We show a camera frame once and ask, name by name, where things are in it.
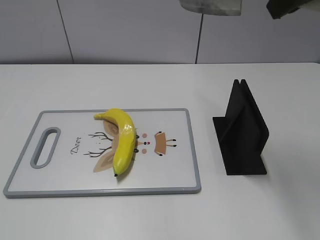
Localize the cleaver knife with white handle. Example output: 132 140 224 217
179 0 242 16

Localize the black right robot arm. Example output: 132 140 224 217
266 0 320 20

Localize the yellow plastic banana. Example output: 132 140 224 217
94 108 137 177

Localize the black knife stand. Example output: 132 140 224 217
212 79 269 176

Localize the white grey-rimmed cutting board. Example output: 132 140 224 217
3 108 201 198

